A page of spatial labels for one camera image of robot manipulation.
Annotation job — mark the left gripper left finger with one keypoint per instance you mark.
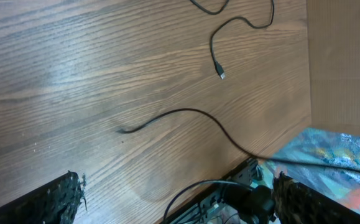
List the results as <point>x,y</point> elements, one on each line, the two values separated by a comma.
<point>56,202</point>

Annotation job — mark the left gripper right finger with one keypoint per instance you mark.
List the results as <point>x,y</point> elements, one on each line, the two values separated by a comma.
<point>297,203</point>

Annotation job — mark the colourful patterned floor mat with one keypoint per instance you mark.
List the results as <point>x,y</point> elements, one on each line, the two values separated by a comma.
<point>337,150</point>

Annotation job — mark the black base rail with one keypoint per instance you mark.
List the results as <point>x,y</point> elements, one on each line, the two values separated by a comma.
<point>226,198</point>

